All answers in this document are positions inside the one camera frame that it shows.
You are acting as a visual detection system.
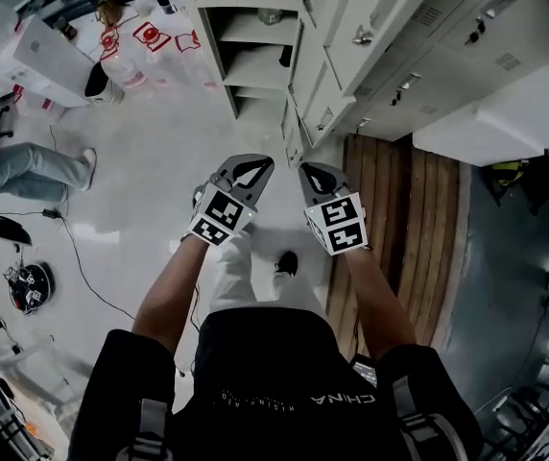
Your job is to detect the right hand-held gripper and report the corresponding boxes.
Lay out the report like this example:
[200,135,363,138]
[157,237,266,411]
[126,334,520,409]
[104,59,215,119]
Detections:
[297,161,370,257]

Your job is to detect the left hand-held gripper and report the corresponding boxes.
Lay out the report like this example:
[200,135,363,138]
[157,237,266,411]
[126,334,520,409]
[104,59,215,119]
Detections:
[187,153,275,248]

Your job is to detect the grey metal locker door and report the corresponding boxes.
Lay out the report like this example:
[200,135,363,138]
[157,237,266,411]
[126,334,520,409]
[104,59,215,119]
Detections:
[281,88,306,168]
[302,0,449,98]
[287,14,358,149]

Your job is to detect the white locker cabinet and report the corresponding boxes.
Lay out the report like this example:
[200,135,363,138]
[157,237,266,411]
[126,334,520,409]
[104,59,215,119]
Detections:
[173,0,549,144]

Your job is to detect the person's right forearm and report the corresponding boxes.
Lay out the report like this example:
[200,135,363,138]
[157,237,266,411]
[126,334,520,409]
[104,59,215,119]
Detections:
[344,246,418,362]

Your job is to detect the person's left forearm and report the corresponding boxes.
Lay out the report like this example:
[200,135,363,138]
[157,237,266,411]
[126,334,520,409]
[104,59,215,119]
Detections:
[131,235,208,354]

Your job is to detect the person's black shoe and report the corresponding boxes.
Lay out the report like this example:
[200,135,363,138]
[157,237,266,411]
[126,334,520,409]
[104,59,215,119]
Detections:
[274,251,300,279]

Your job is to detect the wooden slatted platform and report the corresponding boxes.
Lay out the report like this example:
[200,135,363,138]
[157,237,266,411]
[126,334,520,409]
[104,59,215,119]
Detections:
[324,132,464,360]

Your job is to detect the person's white trousers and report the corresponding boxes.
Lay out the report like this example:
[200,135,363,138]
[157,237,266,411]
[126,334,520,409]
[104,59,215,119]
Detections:
[206,228,329,322]

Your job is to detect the clear water bottle red cap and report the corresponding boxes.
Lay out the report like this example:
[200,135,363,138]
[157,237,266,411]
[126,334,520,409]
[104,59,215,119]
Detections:
[99,26,149,93]
[132,20,185,88]
[174,29,219,91]

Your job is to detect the beige waste bin black liner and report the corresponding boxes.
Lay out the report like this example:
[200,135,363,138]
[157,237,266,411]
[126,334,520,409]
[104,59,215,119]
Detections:
[84,61,125,108]

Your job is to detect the yellow black bag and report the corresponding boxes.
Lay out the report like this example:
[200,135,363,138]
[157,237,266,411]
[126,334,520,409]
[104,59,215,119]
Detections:
[489,159,528,187]

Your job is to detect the person's black t-shirt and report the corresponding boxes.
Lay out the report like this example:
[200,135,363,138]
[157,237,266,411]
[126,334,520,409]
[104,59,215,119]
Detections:
[67,307,485,461]

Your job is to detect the brown woven object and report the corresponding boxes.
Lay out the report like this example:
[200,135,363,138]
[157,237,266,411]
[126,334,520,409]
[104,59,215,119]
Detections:
[96,0,125,26]

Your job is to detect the tall white box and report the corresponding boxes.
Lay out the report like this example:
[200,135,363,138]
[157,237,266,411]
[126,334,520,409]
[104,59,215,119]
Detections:
[0,14,99,110]

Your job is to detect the black round floor device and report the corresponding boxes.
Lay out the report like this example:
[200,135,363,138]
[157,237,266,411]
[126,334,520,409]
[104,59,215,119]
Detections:
[4,261,57,317]

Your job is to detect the white plastic bag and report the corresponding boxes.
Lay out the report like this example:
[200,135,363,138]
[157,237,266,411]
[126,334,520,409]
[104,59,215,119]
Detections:
[0,333,84,461]

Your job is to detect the group of black metal chairs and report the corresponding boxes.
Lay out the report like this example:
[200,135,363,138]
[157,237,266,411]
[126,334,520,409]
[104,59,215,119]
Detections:
[475,324,549,461]

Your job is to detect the black floor cable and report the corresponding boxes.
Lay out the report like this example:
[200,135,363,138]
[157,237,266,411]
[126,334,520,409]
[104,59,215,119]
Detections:
[48,122,137,322]

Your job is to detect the grey backpack strap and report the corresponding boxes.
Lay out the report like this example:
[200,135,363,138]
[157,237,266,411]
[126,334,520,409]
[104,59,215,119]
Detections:
[128,398,171,461]
[392,375,464,461]

